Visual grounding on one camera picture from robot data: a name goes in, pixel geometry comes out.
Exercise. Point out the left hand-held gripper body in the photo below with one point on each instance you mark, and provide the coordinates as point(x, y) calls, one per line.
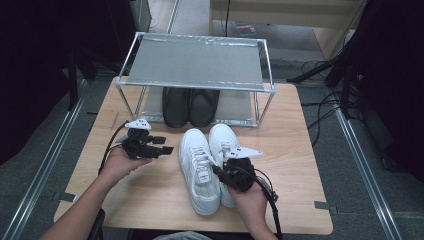
point(138, 148)

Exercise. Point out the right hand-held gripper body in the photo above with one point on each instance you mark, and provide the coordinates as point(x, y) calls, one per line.
point(238, 173)

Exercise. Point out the white sneaker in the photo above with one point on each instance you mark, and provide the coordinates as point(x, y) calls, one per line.
point(200, 173)
point(223, 140)

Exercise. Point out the black slipper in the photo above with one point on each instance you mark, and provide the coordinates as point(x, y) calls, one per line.
point(175, 106)
point(203, 108)

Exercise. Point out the metal shoe rack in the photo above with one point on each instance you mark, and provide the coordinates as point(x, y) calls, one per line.
point(196, 63)

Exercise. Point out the person's left hand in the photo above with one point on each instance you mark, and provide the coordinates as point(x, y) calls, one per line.
point(123, 165)

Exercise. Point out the person's right hand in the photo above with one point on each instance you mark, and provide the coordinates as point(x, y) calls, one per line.
point(251, 201)

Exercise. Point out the person's grey clothing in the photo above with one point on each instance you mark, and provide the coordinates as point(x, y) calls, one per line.
point(181, 236)

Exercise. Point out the grey tape piece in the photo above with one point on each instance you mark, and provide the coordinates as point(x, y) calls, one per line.
point(325, 206)
point(65, 196)

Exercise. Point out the black upright stand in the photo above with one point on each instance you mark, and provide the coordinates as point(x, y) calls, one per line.
point(72, 83)

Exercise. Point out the black curtain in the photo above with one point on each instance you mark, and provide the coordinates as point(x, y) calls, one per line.
point(33, 66)
point(393, 83)

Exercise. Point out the red book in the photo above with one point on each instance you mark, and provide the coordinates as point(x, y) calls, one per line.
point(245, 28)

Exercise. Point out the black tripod stand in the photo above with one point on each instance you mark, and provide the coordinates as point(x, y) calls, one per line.
point(333, 66)

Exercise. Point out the wooden cabinet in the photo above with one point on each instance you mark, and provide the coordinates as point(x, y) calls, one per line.
point(283, 13)

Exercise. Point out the metal floor rail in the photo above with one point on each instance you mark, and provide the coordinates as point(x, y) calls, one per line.
point(36, 173)
point(366, 173)

